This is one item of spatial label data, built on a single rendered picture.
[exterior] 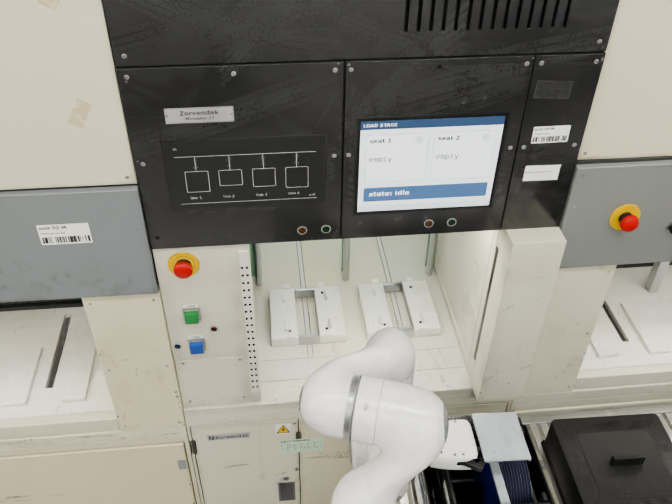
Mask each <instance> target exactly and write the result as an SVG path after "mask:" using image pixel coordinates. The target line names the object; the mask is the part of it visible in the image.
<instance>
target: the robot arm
mask: <svg viewBox="0 0 672 504"><path fill-rule="evenodd" d="M415 361H416V355H415V348H414V345H413V342H412V341H411V339H410V338H409V336H408V335H407V334H406V333H405V332H403V331H402V330H400V329H398V328H395V327H386V328H382V329H380V330H378V331H377V332H376V333H374V334H373V335H372V336H371V338H370V339H369V340H368V342H367V344H366V346H365V347H364V348H363V349H361V350H359V351H356V352H353V353H350V354H346V355H343V356H340V357H338V358H335V359H333V360H331V361H329V362H327V363H325V364H324V365H322V366H321V367H319V368H318V369H317V370H315V371H314V372H313V373H312V374H311V375H310V376H309V377H308V379H307V380H306V381H305V383H304V385H303V386H302V388H301V392H300V395H299V408H298V409H299V411H300V414H301V417H302V419H303V421H304V422H305V423H306V425H307V426H308V427H309V428H311V429H312V430H313V431H315V432H317V433H319V434H322V435H325V436H328V437H332V438H337V439H342V440H347V441H349V453H350V461H351V466H352V468H353V470H351V471H350V472H348V473H347V474H346V475H345V476H343V478H342V479H341V480H340V481H339V483H338V484H337V486H336V488H335V490H334V493H333V496H332V501H331V504H396V502H398V501H400V500H401V499H402V498H403V497H404V496H405V494H406V492H407V490H408V487H409V481H410V480H412V479H413V478H414V477H415V476H416V475H418V474H419V473H420V472H422V471H423V470H424V469H426V468H427V467H428V466H429V465H430V467H433V468H438V469H447V470H471V469H473V470H475V471H477V472H482V470H483V467H484V465H485V463H486V462H484V459H483V455H482V451H481V448H480V447H476V443H475V439H474V438H478V437H477V434H476V430H475V426H474V423H473V420H472V419H471V418H470V417H469V416H468V415H465V416H464V417H462V418H461V419H459V420H449V419H448V413H447V409H446V407H445V405H444V404H443V402H442V401H441V399H440V398H439V397H438V396H437V395H436V394H434V393H433V392H431V391H429V390H427V389H425V388H422V387H418V386H415V385H413V379H414V370H415ZM475 459H480V460H479V462H475Z"/></svg>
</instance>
